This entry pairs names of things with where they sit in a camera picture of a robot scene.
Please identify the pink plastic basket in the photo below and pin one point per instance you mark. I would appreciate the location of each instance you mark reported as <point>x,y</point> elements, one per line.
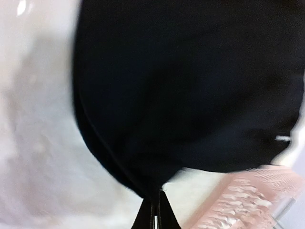
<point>248,200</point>

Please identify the black t-shirt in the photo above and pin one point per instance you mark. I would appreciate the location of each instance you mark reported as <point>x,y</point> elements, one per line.
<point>162,85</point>

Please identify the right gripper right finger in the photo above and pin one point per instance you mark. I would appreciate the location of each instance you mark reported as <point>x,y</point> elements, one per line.
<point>166,218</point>

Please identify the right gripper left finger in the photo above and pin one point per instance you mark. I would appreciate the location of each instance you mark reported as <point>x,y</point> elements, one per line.
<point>145,217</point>

